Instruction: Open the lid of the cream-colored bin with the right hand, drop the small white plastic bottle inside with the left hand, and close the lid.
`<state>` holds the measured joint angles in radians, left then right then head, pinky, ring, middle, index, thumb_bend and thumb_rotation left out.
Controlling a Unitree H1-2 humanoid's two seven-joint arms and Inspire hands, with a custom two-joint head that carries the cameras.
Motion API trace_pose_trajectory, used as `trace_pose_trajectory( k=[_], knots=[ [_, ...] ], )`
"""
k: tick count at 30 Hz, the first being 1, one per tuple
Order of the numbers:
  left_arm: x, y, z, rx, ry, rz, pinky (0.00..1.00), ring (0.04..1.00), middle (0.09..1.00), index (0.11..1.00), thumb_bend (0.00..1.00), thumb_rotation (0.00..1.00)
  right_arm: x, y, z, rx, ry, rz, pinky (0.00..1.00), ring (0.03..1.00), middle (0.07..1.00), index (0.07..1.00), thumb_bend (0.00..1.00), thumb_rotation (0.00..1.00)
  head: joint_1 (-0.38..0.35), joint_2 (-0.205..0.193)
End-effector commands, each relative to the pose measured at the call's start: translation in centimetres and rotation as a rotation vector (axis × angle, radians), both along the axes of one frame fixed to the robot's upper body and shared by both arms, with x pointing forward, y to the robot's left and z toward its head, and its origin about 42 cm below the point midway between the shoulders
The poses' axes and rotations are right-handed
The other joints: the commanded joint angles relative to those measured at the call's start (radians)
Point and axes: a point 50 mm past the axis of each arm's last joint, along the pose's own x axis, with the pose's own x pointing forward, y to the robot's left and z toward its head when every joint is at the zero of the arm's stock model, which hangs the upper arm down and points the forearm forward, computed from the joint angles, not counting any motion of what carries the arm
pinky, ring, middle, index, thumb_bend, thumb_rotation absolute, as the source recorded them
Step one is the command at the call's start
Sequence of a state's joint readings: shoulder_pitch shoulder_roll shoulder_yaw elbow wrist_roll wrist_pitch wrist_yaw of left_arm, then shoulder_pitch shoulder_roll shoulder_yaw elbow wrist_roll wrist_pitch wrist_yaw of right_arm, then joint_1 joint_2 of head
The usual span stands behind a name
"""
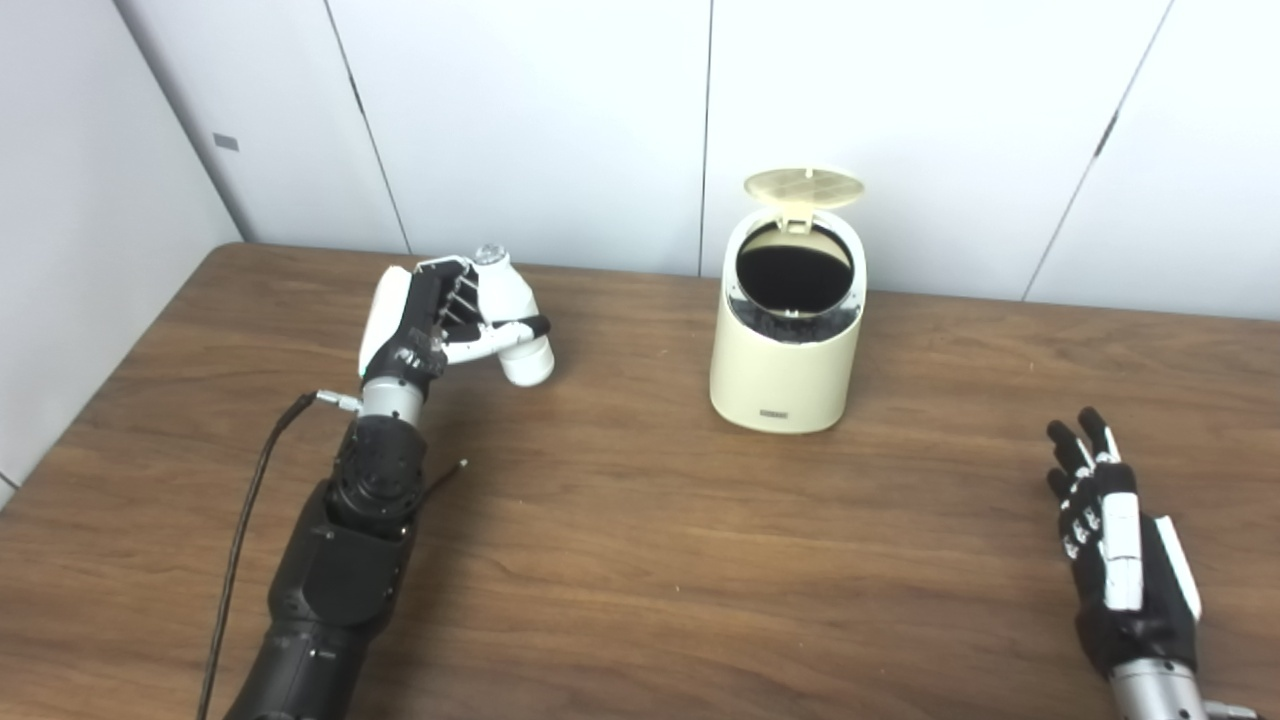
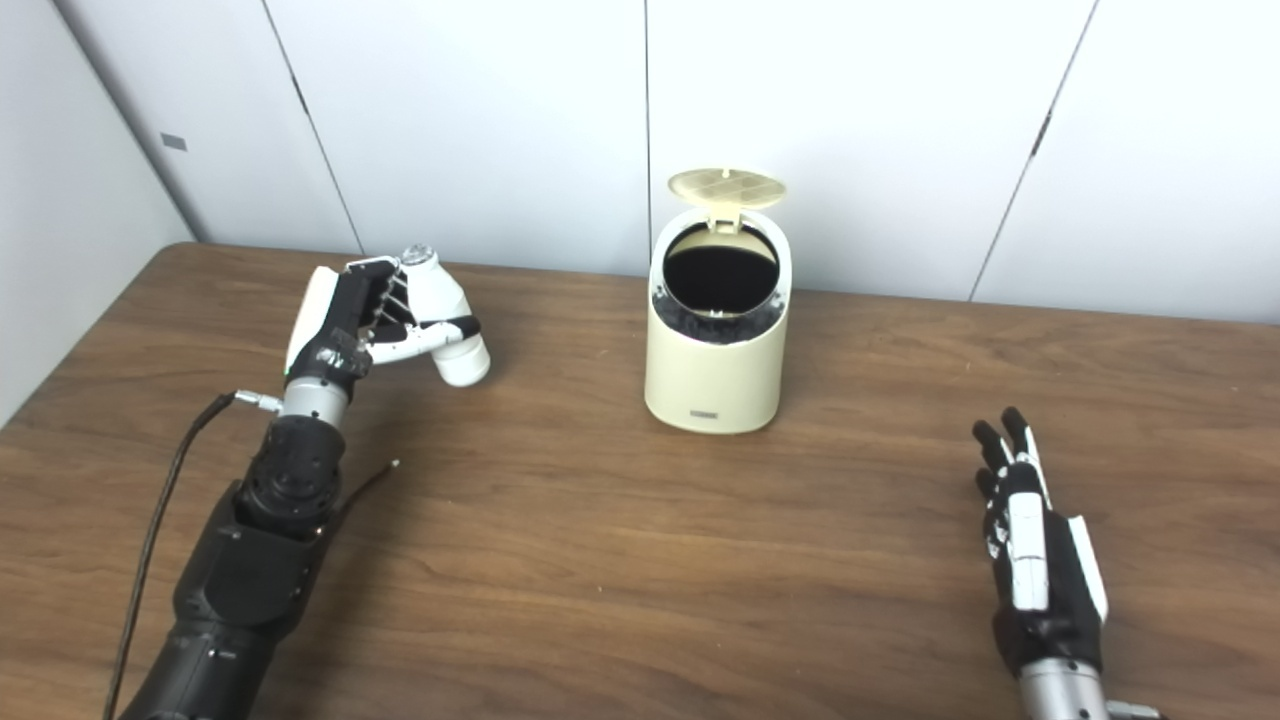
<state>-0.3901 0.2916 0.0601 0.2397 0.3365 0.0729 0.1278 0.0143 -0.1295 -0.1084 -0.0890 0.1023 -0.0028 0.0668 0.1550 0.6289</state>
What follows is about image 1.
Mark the cream-colored bin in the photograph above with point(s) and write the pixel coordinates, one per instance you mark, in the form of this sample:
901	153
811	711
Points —
785	375

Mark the black bin liner bag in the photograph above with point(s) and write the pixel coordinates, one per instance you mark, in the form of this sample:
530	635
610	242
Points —
790	325

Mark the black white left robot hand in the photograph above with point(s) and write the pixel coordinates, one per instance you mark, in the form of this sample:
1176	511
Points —
410	320

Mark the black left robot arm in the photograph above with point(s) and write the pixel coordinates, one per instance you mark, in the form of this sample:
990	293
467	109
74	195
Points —
345	570

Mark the round cream bin lid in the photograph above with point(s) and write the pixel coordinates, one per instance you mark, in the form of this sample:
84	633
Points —
803	187

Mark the small grey wall label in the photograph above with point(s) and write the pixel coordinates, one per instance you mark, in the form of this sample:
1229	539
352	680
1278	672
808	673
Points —
226	142

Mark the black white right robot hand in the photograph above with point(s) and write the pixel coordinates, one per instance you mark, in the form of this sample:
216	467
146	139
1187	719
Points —
1125	560

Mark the small white plastic bottle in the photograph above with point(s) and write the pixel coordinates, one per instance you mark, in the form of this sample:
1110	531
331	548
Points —
510	295

